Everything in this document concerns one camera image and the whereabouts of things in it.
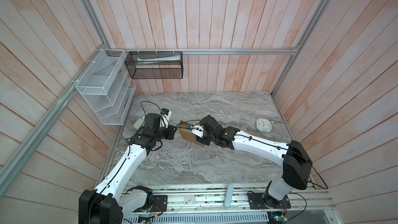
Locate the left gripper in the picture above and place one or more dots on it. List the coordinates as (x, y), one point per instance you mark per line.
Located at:
(171, 133)

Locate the aluminium front rail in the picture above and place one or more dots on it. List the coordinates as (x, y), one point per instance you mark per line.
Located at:
(210, 199)

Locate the black mesh basket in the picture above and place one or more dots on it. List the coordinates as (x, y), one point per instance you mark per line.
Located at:
(160, 71)

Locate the white label tag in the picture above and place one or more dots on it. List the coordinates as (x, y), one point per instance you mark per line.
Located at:
(191, 200)

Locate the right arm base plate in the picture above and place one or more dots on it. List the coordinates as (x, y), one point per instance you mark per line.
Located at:
(265, 201)

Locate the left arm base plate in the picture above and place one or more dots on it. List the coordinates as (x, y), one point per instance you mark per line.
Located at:
(142, 199)

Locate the white tape roll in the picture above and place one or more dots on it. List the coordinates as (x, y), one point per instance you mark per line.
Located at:
(139, 123)

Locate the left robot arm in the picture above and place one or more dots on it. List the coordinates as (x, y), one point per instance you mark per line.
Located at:
(109, 203)

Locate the white wire mesh shelf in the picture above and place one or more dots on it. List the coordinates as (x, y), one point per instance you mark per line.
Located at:
(106, 87)

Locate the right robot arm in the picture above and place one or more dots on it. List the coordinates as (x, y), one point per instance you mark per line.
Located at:
(291, 157)

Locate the brown cardboard box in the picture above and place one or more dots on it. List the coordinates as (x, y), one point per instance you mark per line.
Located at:
(188, 135)

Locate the paper sheet in basket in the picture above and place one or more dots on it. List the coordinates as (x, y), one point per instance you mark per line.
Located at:
(156, 60)

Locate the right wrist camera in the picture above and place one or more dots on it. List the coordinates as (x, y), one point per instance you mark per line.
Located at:
(196, 129)

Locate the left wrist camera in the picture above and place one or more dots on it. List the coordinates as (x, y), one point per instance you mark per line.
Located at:
(165, 116)

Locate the white round clock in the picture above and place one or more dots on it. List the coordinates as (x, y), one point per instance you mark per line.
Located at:
(263, 125)

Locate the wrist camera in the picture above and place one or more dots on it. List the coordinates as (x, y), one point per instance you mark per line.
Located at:
(196, 129)
(165, 116)

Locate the aluminium wall frame bar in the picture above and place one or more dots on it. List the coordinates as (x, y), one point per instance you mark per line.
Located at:
(218, 51)

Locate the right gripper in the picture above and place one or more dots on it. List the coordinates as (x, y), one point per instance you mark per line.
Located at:
(202, 140)

